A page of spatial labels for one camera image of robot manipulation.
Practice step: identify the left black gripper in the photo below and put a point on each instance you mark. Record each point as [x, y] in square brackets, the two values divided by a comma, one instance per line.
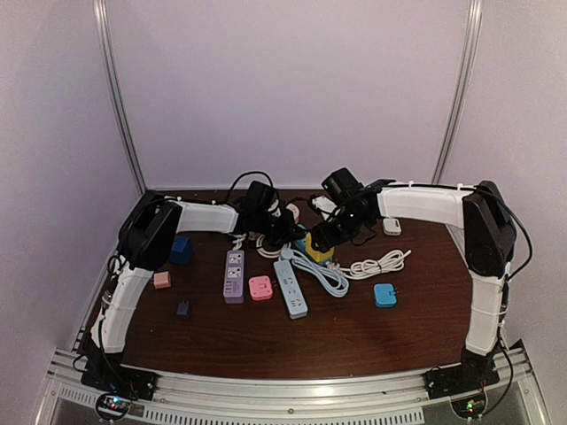
[290, 233]

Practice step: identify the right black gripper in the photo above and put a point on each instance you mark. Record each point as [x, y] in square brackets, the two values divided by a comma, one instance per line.
[324, 239]

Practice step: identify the white square socket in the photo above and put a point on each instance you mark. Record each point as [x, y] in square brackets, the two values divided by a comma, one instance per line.
[391, 227]

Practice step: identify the yellow cube socket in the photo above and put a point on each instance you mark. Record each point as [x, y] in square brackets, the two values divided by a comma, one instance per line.
[321, 258]

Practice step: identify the pink square plug adapter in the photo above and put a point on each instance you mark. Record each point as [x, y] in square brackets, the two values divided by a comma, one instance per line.
[260, 288]

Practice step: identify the light blue power strip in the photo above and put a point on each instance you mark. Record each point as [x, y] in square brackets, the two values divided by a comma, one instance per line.
[291, 268]

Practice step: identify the blue square plug adapter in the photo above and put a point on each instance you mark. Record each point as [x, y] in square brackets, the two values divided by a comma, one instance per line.
[385, 295]

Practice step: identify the blue cube socket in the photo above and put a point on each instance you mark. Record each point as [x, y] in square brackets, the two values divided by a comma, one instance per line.
[181, 251]

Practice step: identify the salmon pink plug charger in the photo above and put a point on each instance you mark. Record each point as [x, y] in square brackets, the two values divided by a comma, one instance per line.
[162, 280]

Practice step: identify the dark navy plug charger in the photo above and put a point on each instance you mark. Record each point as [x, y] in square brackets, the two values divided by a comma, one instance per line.
[183, 311]

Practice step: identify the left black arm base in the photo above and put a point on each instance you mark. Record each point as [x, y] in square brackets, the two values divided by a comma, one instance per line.
[120, 387]

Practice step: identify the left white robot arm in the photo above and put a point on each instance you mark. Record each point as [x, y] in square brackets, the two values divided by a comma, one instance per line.
[147, 236]

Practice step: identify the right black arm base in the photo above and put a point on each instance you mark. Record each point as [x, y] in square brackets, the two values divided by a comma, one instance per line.
[464, 384]

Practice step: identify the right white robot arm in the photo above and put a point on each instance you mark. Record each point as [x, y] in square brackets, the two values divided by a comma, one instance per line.
[479, 212]

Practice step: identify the teal power strip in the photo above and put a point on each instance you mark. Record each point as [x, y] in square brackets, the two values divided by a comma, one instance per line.
[301, 244]

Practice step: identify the purple power strip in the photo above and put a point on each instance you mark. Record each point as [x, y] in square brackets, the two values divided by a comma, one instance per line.
[233, 283]

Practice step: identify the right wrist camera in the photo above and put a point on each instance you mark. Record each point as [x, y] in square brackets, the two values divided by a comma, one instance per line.
[321, 205]

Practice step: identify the aluminium front rail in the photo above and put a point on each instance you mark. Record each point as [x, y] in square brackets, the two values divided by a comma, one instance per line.
[399, 398]

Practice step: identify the right aluminium frame post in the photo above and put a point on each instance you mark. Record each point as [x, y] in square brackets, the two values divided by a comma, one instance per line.
[472, 31]

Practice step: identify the aluminium frame post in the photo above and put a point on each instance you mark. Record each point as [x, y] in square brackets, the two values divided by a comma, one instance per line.
[113, 82]
[472, 31]

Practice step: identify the left aluminium frame post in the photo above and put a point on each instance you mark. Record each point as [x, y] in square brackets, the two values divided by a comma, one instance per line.
[113, 82]

